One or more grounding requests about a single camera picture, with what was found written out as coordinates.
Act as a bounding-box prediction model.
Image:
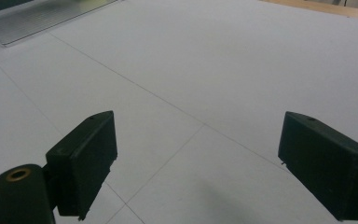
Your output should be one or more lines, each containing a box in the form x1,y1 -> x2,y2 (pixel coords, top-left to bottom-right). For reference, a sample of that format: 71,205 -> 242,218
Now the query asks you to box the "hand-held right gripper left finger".
45,110 -> 118,221

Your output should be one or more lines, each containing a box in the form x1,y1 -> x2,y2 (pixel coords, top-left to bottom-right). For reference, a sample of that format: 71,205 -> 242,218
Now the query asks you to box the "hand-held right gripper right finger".
277,110 -> 358,222

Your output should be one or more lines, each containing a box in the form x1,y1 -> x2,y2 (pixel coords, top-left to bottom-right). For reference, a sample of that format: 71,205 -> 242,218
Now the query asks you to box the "clear plastic container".
0,0 -> 120,49

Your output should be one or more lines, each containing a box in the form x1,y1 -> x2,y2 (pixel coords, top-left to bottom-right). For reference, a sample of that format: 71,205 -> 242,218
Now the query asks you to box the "wooden table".
258,0 -> 358,22

